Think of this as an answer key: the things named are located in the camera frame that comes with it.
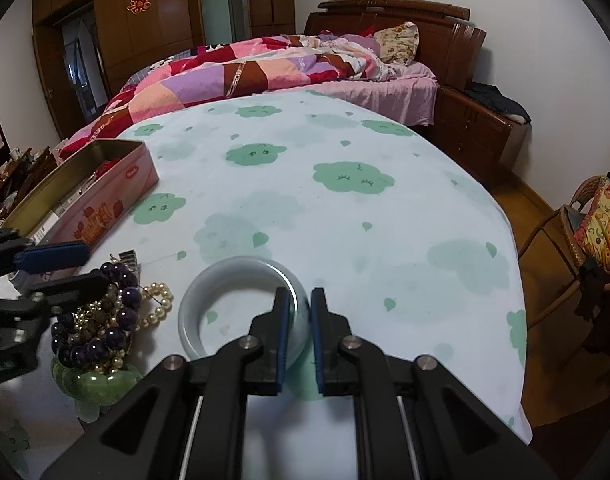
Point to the floral pillow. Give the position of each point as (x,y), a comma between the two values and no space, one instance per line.
(397,42)

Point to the pink tin box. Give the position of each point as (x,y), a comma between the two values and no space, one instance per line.
(110,200)

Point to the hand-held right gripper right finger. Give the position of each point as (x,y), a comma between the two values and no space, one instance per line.
(319,342)

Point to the wicker chair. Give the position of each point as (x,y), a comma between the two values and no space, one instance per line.
(560,240)

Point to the dark clothes on nightstand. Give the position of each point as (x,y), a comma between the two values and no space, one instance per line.
(500,100)

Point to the green jade pendant red tassel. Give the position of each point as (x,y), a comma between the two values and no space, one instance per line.
(95,385)

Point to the patchwork quilt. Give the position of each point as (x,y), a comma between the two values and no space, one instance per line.
(210,80)

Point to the cluttered shelf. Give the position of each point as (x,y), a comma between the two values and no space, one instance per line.
(15,175)

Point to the red paper decoration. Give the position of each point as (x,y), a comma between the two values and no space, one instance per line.
(139,2)

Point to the colourful patterned cushion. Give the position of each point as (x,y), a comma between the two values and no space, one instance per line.
(605,225)

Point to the wooden nightstand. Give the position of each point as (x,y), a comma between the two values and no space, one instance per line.
(470,135)

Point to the watch with metal band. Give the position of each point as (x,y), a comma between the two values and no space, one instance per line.
(127,258)

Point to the pale jade bangle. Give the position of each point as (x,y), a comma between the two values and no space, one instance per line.
(190,310)

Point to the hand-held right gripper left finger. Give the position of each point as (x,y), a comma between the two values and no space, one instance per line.
(283,332)

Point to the pink bed sheet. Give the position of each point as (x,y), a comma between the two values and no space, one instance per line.
(385,97)

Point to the dark clothes on chair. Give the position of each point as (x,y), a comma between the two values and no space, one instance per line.
(602,305)

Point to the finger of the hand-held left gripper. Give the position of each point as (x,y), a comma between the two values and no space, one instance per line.
(52,255)
(72,290)

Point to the cloud-printed tablecloth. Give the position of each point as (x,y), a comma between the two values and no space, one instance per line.
(335,240)

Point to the wooden wardrobe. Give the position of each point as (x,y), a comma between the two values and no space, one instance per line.
(170,20)

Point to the wooden bed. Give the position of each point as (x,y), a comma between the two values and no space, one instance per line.
(435,45)

